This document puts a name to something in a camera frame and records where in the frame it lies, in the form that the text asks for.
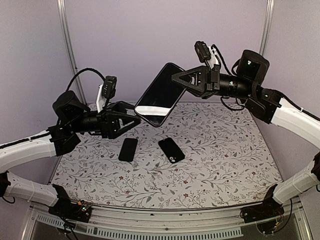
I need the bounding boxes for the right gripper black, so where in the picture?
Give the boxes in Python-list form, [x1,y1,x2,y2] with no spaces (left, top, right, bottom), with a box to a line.
[171,62,254,100]

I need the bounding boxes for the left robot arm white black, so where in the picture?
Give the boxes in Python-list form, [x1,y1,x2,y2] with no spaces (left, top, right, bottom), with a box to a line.
[0,90,141,217]

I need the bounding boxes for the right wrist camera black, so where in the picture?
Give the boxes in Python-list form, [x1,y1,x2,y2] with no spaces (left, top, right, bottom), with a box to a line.
[194,41,211,63]

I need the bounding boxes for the large black phone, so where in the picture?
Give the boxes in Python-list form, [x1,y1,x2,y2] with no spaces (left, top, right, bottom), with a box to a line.
[118,138,138,162]

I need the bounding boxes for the small black phone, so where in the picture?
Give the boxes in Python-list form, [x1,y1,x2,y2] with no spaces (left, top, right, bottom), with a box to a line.
[134,62,186,128]

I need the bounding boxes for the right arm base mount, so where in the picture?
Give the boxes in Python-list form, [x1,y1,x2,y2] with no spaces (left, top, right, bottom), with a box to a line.
[239,184,285,223]

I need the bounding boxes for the right camera cable black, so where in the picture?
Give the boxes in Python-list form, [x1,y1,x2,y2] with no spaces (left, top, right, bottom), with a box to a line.
[211,44,236,76]

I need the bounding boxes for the right aluminium frame post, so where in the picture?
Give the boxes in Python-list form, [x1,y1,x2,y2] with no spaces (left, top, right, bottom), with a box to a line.
[259,0,275,56]

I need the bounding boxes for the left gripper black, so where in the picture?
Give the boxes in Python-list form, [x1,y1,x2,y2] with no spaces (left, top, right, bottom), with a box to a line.
[70,100,146,138]

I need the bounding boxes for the front aluminium rail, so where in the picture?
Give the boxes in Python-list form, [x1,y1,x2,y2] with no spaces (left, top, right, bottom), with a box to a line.
[22,197,312,240]

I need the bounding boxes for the black case with camera holes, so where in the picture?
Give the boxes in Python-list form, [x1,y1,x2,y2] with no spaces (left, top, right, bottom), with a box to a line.
[158,137,185,164]

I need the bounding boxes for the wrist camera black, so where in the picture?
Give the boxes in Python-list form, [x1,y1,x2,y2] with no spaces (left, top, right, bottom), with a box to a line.
[194,41,211,63]
[102,76,117,99]

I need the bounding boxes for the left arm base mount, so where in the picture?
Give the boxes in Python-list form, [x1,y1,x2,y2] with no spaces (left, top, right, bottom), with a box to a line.
[48,184,92,223]

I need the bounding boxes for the aluminium frame post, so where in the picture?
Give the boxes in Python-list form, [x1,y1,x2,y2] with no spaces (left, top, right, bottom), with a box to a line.
[56,0,87,104]
[259,0,275,56]

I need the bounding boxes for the left camera cable black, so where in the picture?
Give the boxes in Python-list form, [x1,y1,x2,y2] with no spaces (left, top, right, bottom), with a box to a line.
[65,67,106,92]

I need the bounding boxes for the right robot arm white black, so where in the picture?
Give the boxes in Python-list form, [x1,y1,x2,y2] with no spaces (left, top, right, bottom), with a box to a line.
[171,49,320,148]

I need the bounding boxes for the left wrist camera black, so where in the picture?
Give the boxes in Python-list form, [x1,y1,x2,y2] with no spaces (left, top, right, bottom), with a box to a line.
[102,76,117,99]

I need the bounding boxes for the floral patterned table mat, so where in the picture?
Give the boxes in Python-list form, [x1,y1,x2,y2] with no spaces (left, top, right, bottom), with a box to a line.
[51,103,282,209]

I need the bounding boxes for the left aluminium frame post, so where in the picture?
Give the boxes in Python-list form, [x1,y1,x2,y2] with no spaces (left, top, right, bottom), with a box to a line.
[56,0,87,104]

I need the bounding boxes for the camera cable black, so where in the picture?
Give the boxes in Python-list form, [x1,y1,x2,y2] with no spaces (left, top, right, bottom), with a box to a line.
[211,44,236,76]
[65,67,106,92]

